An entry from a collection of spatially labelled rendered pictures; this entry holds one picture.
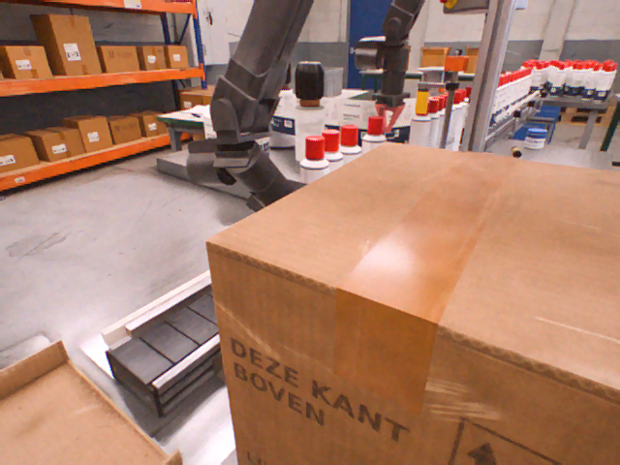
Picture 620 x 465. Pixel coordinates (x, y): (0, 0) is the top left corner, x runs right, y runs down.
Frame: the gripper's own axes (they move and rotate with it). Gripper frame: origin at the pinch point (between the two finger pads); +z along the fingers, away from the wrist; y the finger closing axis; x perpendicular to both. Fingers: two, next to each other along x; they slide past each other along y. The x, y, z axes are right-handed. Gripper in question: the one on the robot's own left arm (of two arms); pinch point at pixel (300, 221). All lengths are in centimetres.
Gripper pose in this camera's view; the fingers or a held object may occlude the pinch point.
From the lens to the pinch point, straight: 66.6
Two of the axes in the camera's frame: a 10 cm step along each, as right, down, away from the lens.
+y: -8.0, -2.6, 5.4
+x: -4.5, 8.6, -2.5
